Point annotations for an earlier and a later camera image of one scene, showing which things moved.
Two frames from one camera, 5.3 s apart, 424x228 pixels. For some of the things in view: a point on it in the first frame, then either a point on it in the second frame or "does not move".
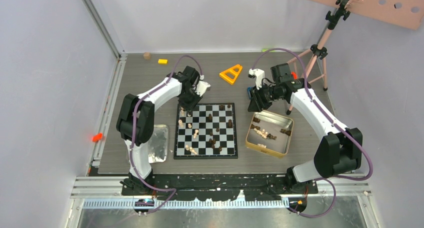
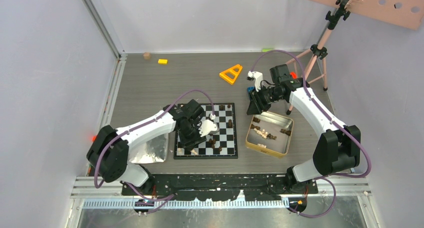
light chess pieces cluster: (262, 133) does not move
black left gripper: (190, 107) -> (190, 144)
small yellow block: (162, 61) does not move
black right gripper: (257, 104) does not move
